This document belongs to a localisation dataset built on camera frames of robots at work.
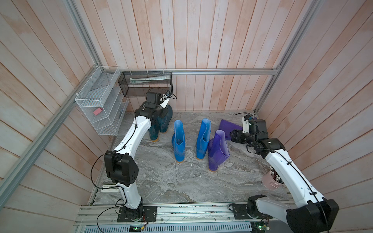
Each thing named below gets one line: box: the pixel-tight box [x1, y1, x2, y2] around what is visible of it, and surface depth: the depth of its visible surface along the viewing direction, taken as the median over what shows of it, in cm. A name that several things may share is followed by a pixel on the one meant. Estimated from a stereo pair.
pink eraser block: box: [92, 107, 103, 116], surface depth 84 cm
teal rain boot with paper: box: [148, 117, 160, 142], surface depth 100 cm
